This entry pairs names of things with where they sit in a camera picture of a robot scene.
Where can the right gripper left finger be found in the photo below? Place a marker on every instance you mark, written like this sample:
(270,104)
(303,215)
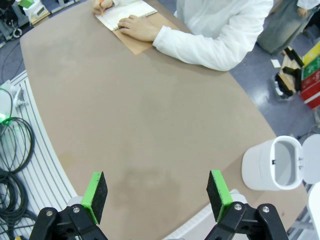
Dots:
(96,197)

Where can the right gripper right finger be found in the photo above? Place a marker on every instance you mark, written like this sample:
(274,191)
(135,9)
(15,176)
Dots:
(217,197)

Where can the spiral notebook with brown cover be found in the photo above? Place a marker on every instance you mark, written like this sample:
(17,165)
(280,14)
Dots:
(120,12)

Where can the orange pencil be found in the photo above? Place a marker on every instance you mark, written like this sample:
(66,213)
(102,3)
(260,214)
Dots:
(101,6)

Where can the person's left forearm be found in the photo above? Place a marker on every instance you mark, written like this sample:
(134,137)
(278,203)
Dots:
(190,47)

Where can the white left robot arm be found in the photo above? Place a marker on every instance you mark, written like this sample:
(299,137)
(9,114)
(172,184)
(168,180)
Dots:
(3,102)

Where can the person's left hand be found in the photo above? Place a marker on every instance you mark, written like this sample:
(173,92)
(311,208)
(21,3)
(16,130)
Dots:
(140,27)

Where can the person's right hand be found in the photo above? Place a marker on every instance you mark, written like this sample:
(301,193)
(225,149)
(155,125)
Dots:
(97,7)

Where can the bystander hand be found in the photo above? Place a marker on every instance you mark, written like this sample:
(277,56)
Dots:
(302,12)

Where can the white perforated plastic basket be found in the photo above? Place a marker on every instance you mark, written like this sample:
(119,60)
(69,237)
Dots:
(190,225)

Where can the white lidded trash bin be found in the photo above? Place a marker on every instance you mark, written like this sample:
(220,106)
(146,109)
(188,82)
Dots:
(255,170)

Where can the black and wood stand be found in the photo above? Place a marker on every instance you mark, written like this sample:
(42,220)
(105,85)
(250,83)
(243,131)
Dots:
(290,77)

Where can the red recycling bag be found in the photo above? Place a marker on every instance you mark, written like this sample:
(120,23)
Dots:
(311,92)

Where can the small white card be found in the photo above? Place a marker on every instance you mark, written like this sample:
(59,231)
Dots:
(275,63)

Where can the green recycling bag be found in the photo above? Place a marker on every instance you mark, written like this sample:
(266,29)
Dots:
(311,71)

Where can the yellow recycling bag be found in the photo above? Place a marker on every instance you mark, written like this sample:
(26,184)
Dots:
(312,53)

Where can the person in white jacket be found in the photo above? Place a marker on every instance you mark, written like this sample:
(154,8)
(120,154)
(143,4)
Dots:
(212,15)

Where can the bystander in grey denim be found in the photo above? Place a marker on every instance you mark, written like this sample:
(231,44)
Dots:
(282,25)

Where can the green plastic block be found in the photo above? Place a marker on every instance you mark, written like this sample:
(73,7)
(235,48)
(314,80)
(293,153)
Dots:
(26,2)

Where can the white slatted base frame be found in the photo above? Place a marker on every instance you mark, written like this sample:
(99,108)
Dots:
(42,150)

